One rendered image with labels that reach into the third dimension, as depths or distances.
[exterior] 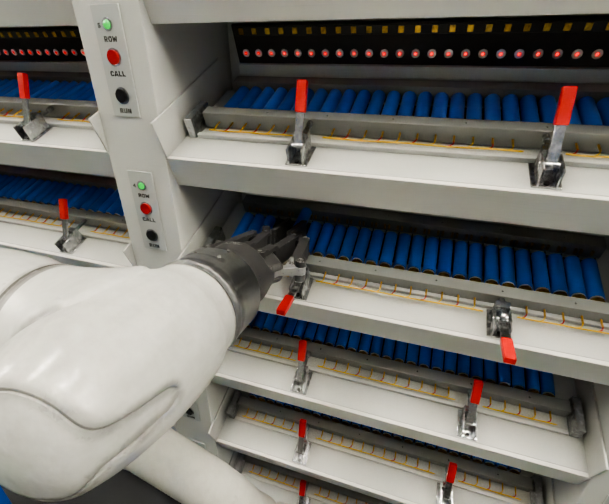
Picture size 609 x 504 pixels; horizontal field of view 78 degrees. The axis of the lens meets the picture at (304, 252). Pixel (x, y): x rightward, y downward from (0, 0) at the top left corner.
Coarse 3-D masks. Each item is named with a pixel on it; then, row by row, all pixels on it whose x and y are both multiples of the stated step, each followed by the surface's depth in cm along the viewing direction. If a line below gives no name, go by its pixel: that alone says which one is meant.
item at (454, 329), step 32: (224, 192) 65; (224, 224) 67; (512, 224) 56; (576, 256) 54; (608, 256) 53; (288, 288) 56; (320, 288) 55; (352, 288) 55; (608, 288) 50; (320, 320) 55; (352, 320) 53; (384, 320) 50; (416, 320) 50; (448, 320) 49; (480, 320) 49; (544, 320) 48; (480, 352) 49; (544, 352) 45; (576, 352) 45; (608, 352) 44; (608, 384) 46
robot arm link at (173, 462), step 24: (0, 264) 27; (24, 264) 27; (48, 264) 28; (0, 288) 25; (168, 432) 43; (144, 456) 41; (168, 456) 42; (192, 456) 44; (144, 480) 42; (168, 480) 42; (192, 480) 43; (216, 480) 45; (240, 480) 48
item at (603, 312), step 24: (216, 240) 61; (312, 264) 55; (336, 264) 55; (360, 264) 54; (360, 288) 53; (408, 288) 53; (432, 288) 51; (456, 288) 50; (480, 288) 49; (504, 288) 49; (552, 312) 48; (576, 312) 46; (600, 312) 45
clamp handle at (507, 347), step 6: (504, 318) 46; (498, 324) 46; (504, 324) 46; (504, 330) 45; (504, 336) 44; (504, 342) 43; (510, 342) 43; (504, 348) 42; (510, 348) 42; (504, 354) 41; (510, 354) 41; (504, 360) 41; (510, 360) 41; (516, 360) 40
